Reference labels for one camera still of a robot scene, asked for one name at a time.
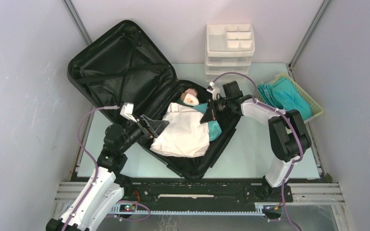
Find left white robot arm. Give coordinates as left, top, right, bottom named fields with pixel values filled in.
left=45, top=115, right=169, bottom=231

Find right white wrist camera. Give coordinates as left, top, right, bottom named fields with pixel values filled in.
left=206, top=82, right=221, bottom=101

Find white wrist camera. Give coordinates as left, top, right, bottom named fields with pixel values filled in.
left=206, top=82, right=221, bottom=101
left=120, top=103, right=138, bottom=123

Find aluminium frame rail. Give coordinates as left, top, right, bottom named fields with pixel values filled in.
left=54, top=182, right=345, bottom=205

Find black ribbed hard-shell suitcase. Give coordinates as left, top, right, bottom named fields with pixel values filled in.
left=67, top=20, right=241, bottom=180

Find grey slotted cable duct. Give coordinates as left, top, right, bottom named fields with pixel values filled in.
left=108, top=204, right=264, bottom=216

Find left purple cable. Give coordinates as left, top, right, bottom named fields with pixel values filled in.
left=60, top=105, right=151, bottom=231

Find turquoise t-shirt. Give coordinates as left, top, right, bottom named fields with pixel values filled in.
left=192, top=103, right=222, bottom=141

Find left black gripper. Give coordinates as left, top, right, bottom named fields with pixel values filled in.
left=119, top=114, right=169, bottom=153

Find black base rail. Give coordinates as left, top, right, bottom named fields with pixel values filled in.
left=124, top=178, right=293, bottom=212

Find white plastic drawer organizer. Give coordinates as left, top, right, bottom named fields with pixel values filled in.
left=205, top=23, right=255, bottom=82

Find dark green folded garment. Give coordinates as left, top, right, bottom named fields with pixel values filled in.
left=176, top=99, right=187, bottom=106

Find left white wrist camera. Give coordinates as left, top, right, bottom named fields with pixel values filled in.
left=120, top=103, right=138, bottom=123

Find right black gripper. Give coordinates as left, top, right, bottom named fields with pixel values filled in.
left=200, top=98, right=232, bottom=124

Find pale yellow perforated basket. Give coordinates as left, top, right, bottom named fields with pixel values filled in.
left=257, top=73, right=324, bottom=123

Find white garment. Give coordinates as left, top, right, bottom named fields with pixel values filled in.
left=150, top=103, right=210, bottom=158

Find turquoise shorts with striped waistband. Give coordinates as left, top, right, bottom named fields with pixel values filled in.
left=257, top=77, right=313, bottom=120

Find pink brown small box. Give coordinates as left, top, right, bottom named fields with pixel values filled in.
left=185, top=88, right=198, bottom=97

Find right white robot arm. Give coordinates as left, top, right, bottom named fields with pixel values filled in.
left=200, top=81, right=312, bottom=204

